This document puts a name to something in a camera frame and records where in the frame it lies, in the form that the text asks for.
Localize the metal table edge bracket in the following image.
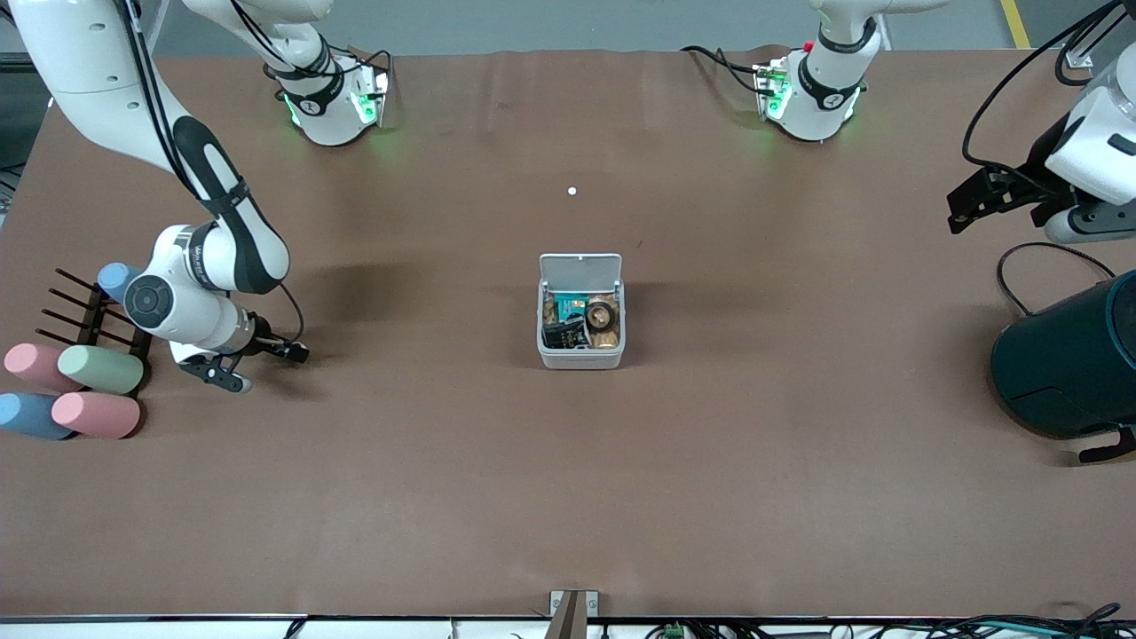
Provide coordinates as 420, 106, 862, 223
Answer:
548, 589, 599, 639

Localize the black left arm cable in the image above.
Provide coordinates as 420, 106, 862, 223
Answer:
962, 0, 1130, 193

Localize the black appliance cable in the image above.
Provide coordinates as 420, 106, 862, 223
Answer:
996, 241, 1117, 317

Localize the white lidded trash bin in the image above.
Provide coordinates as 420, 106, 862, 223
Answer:
537, 253, 627, 371

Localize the black cable under table edge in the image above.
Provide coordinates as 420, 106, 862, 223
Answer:
834, 603, 1136, 639

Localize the brown table cover sheet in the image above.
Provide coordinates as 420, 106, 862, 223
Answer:
0, 44, 1136, 620

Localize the black left base cable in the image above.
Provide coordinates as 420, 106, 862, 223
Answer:
681, 43, 769, 97

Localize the green plastic cup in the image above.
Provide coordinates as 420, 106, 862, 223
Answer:
58, 344, 145, 396

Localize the black snack wrapper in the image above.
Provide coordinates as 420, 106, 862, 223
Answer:
542, 318, 593, 350

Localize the dark teal cylindrical appliance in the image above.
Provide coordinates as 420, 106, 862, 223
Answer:
990, 270, 1136, 464

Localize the aluminium frame profile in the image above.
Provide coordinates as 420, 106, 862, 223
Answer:
1061, 0, 1136, 74

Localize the pink plastic cup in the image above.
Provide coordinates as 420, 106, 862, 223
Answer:
4, 343, 86, 393
51, 390, 141, 440

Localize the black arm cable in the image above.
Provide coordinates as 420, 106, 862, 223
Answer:
962, 0, 1130, 193
115, 0, 305, 345

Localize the blue plastic cup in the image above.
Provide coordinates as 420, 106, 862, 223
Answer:
97, 262, 145, 305
0, 392, 77, 441

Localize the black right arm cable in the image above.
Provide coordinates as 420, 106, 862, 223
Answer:
115, 0, 305, 345

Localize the black cup rack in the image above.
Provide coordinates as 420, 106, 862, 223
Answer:
35, 268, 157, 392

